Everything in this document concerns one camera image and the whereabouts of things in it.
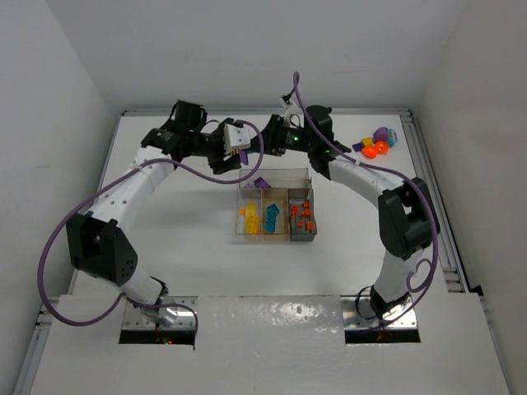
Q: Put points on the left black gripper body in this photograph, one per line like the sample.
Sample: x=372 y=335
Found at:
x=220 y=152

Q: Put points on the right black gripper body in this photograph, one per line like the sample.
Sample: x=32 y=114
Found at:
x=269 y=137

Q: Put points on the yellow lego brick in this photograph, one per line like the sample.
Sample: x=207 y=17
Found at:
x=367 y=142

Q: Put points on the orange funnel lego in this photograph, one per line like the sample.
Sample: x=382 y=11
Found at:
x=370 y=151
x=381 y=147

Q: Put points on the dark purple lego brick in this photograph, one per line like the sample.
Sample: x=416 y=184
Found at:
x=261 y=183

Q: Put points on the teal lego brick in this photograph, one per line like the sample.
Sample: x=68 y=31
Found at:
x=271 y=218

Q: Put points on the long yellow lego plate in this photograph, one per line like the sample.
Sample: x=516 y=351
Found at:
x=250 y=210

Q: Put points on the orange-yellow lego brick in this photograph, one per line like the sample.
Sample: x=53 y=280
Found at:
x=252 y=225

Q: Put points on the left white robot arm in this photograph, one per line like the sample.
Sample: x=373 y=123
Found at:
x=98 y=241

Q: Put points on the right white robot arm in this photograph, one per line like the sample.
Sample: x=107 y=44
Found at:
x=408 y=224

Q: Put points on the clear long container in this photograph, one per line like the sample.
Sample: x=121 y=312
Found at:
x=281 y=178

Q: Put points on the amber small container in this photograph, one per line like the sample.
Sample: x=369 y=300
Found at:
x=278 y=197

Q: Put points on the teal grey lego cylinder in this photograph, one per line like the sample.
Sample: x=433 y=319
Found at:
x=392 y=137

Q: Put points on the grey small container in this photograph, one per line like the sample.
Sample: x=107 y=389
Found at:
x=296 y=196

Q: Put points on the clear small container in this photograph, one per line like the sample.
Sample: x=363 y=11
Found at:
x=242 y=197

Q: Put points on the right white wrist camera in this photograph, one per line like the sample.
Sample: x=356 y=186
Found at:
x=291 y=109

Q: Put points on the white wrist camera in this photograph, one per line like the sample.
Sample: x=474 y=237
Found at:
x=291 y=109
x=235 y=138

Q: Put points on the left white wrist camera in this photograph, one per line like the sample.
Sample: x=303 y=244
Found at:
x=235 y=138

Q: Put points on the right aluminium rail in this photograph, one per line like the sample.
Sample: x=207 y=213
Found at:
x=451 y=265

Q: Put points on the aluminium rail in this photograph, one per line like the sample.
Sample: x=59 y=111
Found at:
x=34 y=352
x=451 y=265

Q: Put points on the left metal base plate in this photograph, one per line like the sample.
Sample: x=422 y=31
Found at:
x=180 y=316

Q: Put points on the metal base plate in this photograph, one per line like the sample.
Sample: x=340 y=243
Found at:
x=361 y=316
x=180 y=316

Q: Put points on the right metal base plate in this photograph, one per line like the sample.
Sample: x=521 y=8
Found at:
x=361 y=316

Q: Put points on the left aluminium rail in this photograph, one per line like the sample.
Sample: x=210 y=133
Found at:
x=34 y=352

